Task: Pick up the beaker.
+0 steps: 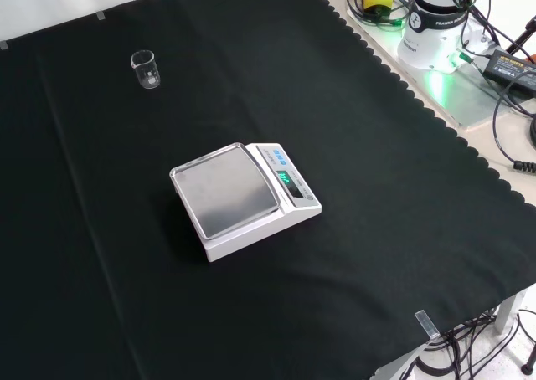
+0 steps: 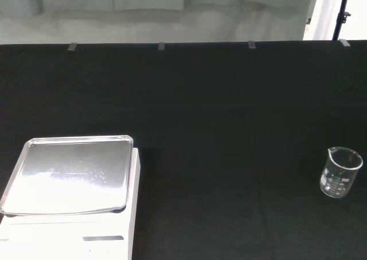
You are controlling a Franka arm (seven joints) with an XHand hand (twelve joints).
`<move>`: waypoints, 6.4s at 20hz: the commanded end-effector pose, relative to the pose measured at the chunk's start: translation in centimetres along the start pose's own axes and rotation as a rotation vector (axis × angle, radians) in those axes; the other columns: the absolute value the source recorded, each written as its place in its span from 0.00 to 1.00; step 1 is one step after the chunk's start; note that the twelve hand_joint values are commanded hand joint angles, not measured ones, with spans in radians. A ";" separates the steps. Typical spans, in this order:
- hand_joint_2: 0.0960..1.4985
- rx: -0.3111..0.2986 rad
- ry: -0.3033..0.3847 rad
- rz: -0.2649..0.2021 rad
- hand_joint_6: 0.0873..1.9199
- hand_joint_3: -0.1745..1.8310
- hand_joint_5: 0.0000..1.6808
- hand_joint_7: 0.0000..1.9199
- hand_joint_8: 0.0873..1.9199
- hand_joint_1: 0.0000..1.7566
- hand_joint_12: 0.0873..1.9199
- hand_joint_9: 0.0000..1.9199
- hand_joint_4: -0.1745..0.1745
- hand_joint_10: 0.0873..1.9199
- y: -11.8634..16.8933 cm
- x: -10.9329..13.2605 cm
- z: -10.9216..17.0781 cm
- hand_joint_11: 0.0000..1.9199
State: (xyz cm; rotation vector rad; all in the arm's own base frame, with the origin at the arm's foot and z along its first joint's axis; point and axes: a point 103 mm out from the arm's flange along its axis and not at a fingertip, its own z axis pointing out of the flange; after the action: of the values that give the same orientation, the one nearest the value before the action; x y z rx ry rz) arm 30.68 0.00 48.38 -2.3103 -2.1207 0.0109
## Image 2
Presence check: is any black bench cloth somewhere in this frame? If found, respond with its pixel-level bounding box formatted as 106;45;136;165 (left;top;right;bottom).
0;38;367;260

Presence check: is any pale background board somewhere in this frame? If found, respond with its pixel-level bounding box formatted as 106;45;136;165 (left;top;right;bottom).
0;0;319;45

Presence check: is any white electronic balance steel pan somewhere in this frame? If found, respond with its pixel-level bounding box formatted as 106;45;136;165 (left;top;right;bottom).
0;134;141;260

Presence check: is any black tripod pole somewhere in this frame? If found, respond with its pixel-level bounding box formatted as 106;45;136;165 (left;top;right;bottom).
331;0;352;41

